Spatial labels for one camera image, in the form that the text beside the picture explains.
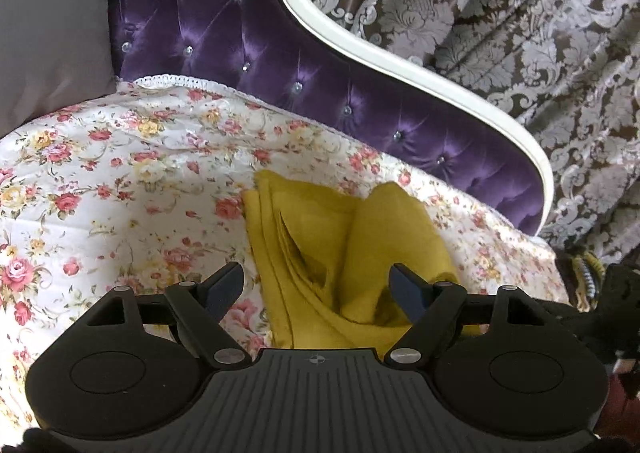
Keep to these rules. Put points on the brown damask curtain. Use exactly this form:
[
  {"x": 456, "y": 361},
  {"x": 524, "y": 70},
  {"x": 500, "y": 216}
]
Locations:
[{"x": 500, "y": 8}]

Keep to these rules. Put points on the purple tufted headboard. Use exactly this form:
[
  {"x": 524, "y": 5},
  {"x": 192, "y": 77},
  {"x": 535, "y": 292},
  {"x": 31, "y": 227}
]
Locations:
[{"x": 210, "y": 23}]

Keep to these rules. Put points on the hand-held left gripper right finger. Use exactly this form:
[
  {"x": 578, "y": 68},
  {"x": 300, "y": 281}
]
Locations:
[{"x": 407, "y": 290}]

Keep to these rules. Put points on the grey pillow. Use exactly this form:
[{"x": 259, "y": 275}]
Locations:
[{"x": 50, "y": 33}]

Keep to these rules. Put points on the floral bed sheet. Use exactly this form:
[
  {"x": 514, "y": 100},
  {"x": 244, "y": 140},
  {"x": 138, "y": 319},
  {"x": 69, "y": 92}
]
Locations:
[{"x": 125, "y": 173}]

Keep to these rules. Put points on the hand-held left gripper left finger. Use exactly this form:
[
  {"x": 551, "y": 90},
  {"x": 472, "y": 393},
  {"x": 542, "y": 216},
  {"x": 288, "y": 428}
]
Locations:
[{"x": 225, "y": 290}]

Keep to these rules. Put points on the yellow garment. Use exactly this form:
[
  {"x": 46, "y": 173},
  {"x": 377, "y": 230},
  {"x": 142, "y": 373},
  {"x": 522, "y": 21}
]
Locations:
[{"x": 330, "y": 243}]

